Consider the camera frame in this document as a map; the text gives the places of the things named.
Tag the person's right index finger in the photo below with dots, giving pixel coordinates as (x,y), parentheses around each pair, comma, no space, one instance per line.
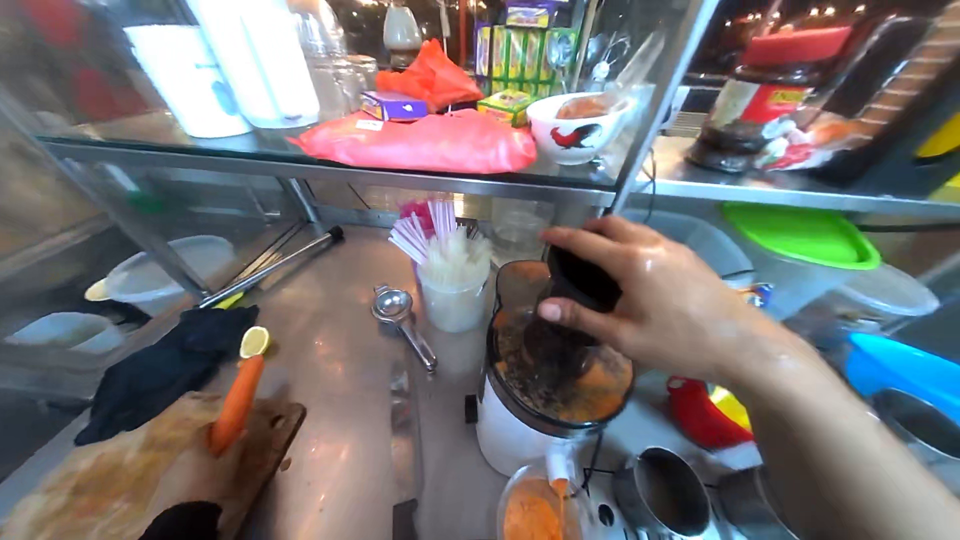
(586,246)

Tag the person's right thumb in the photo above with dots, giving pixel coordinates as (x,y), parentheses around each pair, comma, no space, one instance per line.
(579,315)

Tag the person's right fingers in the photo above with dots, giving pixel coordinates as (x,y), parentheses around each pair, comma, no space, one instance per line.
(616,226)

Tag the person's left fingers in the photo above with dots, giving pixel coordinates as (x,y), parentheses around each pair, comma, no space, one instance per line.
(214,444)

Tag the black juicer pusher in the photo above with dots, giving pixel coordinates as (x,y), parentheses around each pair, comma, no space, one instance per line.
(577,282)

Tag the orange carrot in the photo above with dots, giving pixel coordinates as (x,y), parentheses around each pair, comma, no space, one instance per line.
(238,405)

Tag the person's right forearm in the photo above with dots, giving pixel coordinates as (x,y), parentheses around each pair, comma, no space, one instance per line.
(840,427)

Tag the person's right hand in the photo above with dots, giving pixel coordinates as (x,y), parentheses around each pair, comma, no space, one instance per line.
(675,300)

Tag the clear plastic jar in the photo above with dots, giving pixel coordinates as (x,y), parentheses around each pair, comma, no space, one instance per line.
(517,229)

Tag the large clear plastic tub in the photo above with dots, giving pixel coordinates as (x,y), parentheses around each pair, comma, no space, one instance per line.
(697,244)

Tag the black cloth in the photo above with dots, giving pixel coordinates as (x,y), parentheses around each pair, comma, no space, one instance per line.
(161,370)

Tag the white bowl with rooster print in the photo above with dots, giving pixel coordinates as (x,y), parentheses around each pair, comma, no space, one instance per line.
(577,139)

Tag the lemon half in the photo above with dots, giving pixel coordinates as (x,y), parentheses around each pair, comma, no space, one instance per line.
(255,342)

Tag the wooden cutting board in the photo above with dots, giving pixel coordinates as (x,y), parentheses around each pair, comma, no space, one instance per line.
(97,472)

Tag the pile of clear plastic spoons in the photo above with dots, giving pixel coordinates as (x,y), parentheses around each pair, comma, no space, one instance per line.
(454,259)

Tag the white juicer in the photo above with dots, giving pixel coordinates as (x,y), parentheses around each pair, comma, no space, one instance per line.
(512,431)

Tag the red plastic bowl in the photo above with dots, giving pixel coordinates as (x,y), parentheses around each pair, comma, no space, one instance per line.
(697,416)

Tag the green yellow small box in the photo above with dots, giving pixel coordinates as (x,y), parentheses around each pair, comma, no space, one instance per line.
(507,106)

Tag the clear ladle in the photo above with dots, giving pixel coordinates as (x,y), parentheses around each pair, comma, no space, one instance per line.
(641,64)

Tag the clear plastic basin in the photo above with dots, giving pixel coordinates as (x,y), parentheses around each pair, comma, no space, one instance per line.
(169,277)

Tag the bundle of wrapped white straws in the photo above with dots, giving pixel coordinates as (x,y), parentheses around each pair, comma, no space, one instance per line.
(411,238)

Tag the large clear plastic container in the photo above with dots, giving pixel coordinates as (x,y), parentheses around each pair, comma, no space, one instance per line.
(787,283)

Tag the pink plastic bag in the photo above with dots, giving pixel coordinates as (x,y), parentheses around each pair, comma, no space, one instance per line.
(435,142)

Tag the metal citrus squeezer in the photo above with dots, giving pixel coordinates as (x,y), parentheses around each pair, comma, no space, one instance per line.
(393,305)

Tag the bright green plastic lid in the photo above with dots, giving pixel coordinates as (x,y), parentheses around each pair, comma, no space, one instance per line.
(802,236)

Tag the metal rod with black end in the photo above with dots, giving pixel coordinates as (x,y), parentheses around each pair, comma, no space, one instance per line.
(274,266)

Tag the metal cup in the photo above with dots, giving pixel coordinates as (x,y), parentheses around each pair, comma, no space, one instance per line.
(750,502)
(919,427)
(664,491)

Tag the jar with red lid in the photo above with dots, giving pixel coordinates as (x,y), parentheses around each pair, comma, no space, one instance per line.
(765,97)

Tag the stack of green boxes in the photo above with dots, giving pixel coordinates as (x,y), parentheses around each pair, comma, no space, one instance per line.
(517,56)

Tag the clear jug of orange juice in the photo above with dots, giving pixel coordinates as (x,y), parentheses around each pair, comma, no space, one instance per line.
(532,514)

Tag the crumpled plastic packet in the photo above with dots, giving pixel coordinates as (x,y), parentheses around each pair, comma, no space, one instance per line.
(814,142)

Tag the glass and metal shelf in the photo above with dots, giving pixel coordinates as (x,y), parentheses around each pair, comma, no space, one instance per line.
(375,171)

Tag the red plastic bag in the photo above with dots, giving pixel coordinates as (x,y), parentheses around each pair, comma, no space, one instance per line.
(427,79)

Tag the purple small box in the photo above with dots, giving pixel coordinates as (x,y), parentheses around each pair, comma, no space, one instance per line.
(394,106)

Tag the blue plastic basin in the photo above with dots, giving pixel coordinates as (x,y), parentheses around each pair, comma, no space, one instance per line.
(907,371)

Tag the tall white plastic container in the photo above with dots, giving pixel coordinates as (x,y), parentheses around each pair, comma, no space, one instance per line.
(262,67)

